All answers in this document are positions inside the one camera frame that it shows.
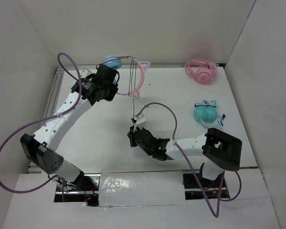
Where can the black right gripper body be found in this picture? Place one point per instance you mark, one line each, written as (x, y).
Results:
(134, 143)

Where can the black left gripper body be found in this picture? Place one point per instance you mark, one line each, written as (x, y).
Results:
(110, 91)

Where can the blue pink cat-ear headphones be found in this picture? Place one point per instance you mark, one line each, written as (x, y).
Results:
(137, 73)

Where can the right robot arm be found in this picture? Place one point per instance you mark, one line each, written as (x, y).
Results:
(222, 150)

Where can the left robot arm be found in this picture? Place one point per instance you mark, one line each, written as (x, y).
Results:
(40, 147)

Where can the teal cat-ear headphones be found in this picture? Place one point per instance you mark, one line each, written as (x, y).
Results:
(206, 114)

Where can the white taped cover plate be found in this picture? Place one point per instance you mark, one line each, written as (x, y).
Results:
(141, 189)

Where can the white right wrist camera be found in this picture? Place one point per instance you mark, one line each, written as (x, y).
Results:
(138, 121)

